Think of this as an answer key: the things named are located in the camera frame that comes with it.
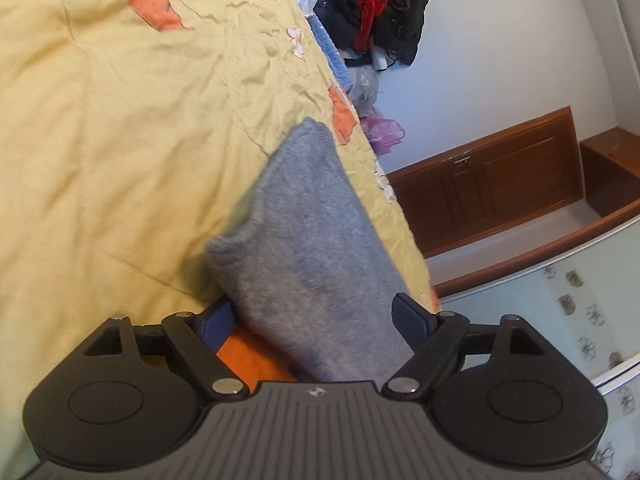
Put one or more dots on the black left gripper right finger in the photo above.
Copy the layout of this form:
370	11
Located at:
501	393

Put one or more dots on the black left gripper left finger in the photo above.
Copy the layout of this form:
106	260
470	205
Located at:
129	394

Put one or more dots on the grey knitted sweater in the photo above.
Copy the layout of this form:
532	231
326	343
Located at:
307	270

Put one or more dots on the black clothes on pile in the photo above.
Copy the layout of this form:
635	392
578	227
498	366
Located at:
398	29

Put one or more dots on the dark navy clothes on pile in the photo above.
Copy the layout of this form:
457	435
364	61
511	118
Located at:
341	19

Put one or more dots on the brown wooden door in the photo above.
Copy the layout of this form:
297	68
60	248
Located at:
491	184

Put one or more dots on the brown wooden cabinet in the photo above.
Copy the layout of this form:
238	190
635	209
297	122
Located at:
610	162

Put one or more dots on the purple plastic bag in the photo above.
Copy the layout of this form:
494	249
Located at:
382	133

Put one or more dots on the yellow floral bed quilt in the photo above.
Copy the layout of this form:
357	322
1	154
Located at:
130	129

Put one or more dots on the white translucent plastic bag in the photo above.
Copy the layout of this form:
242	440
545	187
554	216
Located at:
364	91

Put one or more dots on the light blue towel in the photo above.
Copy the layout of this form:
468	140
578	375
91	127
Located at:
333	57

